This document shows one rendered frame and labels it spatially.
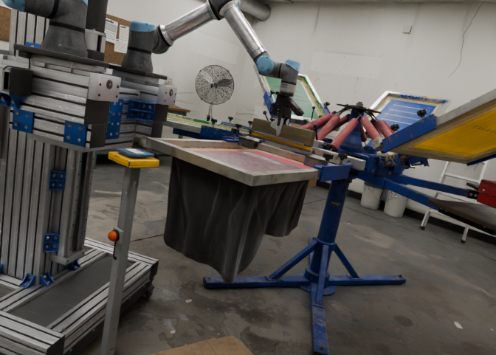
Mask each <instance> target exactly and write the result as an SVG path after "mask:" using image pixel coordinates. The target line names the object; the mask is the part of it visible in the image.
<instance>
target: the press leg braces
mask: <svg viewBox="0 0 496 355"><path fill-rule="evenodd" d="M317 245H318V242H317V241H316V240H314V241H313V242H311V243H310V244H309V245H308V246H307V247H305V248H304V249H303V250H301V251H300V252H299V253H297V254H296V255H295V256H294V257H293V258H291V259H290V260H289V261H287V262H286V263H285V264H284V265H282V266H281V267H280V268H279V269H277V270H276V271H275V272H273V273H272V274H271V275H265V277H266V279H267V280H268V281H283V280H282V279H281V276H282V275H284V274H285V273H286V272H288V271H289V270H290V269H291V268H292V267H293V266H295V265H296V264H297V263H299V262H300V261H301V260H303V259H304V258H305V257H306V256H307V255H309V254H310V253H311V252H313V251H314V250H315V249H316V248H317ZM334 252H335V253H336V255H337V257H338V258H339V259H340V260H341V262H342V264H343V265H344V266H345V268H346V269H347V270H348V272H349V275H347V276H348V277H349V278H350V279H351V280H363V279H362V278H361V277H360V276H359V275H358V274H357V273H356V272H355V270H354V268H353V267H352V265H351V264H350V263H349V262H348V260H347V258H346V257H345V256H344V254H343V253H342V251H341V249H340V248H339V247H338V246H337V244H336V245H335V248H334ZM327 260H328V245H324V244H323V248H322V254H321V261H320V272H319V278H318V284H317V293H316V297H312V298H313V306H316V307H320V308H323V309H324V303H323V291H324V285H325V279H326V267H327Z"/></svg>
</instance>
